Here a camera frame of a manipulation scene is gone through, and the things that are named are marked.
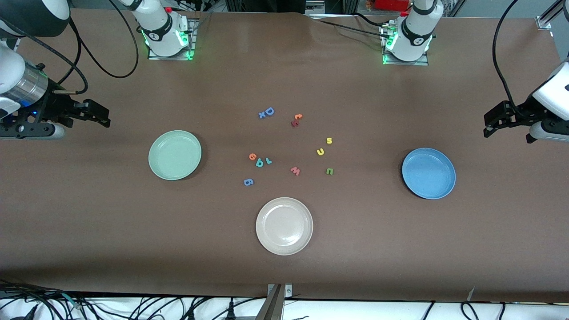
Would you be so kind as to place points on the black background box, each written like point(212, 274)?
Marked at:
point(266, 5)

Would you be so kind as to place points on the pink foam letter w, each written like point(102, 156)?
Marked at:
point(295, 171)

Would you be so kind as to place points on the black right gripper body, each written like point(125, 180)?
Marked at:
point(54, 106)

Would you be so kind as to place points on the blue plate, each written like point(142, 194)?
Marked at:
point(429, 173)

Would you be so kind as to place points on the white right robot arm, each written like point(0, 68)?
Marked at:
point(160, 31)

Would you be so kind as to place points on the pale green plate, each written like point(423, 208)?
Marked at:
point(174, 155)

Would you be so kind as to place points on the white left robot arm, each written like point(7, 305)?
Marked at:
point(413, 31)

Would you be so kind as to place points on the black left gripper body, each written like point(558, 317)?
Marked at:
point(521, 114)

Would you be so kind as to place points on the blue foam letter D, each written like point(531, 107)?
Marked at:
point(266, 111)

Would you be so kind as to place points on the red background box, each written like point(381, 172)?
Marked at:
point(391, 4)

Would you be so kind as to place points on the metal left arm base mount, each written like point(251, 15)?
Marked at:
point(404, 63)

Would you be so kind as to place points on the metal right arm base mount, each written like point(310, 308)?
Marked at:
point(155, 57)

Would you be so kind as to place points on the beige white plate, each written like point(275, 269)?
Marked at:
point(284, 226)

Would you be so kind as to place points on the aluminium frame corner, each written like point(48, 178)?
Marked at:
point(544, 22)

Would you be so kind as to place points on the metal table edge bracket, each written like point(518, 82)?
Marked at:
point(275, 302)

